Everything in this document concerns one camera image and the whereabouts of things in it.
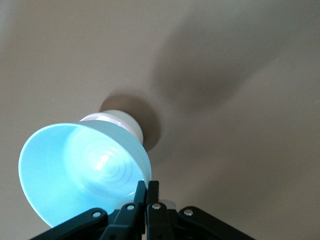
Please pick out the white bowl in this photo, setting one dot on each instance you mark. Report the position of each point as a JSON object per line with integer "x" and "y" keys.
{"x": 132, "y": 122}

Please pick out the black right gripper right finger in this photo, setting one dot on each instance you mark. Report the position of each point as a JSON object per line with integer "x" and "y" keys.
{"x": 160, "y": 225}

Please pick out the blue bowl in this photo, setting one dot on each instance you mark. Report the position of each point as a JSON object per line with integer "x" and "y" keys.
{"x": 50, "y": 170}

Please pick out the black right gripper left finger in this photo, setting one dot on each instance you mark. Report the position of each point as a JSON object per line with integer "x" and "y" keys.
{"x": 125, "y": 222}

